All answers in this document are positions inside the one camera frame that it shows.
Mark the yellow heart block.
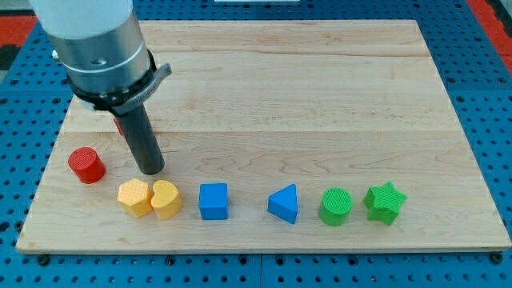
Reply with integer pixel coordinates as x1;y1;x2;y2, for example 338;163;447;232
151;180;182;220

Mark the yellow hexagon block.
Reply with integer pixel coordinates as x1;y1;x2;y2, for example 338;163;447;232
117;178;153;218

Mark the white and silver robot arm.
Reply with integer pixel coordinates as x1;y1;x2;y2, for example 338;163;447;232
30;0;171;116

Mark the blue cube block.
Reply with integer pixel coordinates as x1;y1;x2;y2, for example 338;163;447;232
198;183;229;220

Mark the wooden board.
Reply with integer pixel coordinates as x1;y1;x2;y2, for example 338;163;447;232
17;20;511;254

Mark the blue triangle block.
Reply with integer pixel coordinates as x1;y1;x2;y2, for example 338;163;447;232
267;184;298;224

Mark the green cylinder block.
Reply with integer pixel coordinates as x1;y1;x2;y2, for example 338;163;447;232
318;187;353;226

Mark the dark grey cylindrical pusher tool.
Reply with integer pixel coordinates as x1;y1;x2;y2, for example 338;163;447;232
116;105;165;175

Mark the green star block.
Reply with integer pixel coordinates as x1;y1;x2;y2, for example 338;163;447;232
363;182;408;226

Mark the red block behind tool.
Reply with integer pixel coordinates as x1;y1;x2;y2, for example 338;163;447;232
113;118;124;136

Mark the red cylinder block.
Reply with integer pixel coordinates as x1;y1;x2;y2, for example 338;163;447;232
68;146;106;184

